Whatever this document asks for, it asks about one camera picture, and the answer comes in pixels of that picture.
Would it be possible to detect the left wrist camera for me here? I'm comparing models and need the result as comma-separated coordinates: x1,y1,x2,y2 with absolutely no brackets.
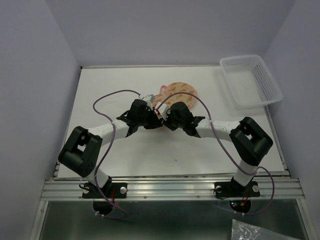
139,94,155,103

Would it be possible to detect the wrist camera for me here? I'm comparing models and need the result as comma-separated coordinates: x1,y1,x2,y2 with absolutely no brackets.
139,94,155,103
157,104,170,121

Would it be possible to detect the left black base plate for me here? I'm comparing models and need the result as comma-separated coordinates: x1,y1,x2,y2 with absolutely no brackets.
78,182,128,199

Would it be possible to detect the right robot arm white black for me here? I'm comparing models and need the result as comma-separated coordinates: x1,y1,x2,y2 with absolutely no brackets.
156,102,273,198

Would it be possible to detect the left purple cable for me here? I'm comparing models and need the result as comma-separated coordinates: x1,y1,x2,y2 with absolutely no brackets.
92,89,142,220

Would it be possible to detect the clear plastic bag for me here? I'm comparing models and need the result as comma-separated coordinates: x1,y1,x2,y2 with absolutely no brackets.
230,219,310,240

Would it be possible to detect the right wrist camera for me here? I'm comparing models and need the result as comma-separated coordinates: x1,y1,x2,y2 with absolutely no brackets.
157,104,170,121

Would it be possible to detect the aluminium frame rail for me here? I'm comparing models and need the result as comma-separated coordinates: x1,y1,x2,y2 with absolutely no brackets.
40,177,305,202

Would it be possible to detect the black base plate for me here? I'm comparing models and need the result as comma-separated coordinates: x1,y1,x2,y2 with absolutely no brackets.
213,181,261,198
78,182,128,199

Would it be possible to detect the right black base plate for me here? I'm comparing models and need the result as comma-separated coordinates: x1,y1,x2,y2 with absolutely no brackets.
213,181,261,198

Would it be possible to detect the white plastic basket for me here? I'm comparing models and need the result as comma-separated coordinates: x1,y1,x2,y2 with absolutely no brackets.
219,54,283,109

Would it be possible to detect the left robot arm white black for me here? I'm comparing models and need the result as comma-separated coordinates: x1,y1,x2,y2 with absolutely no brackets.
58,99,163,197

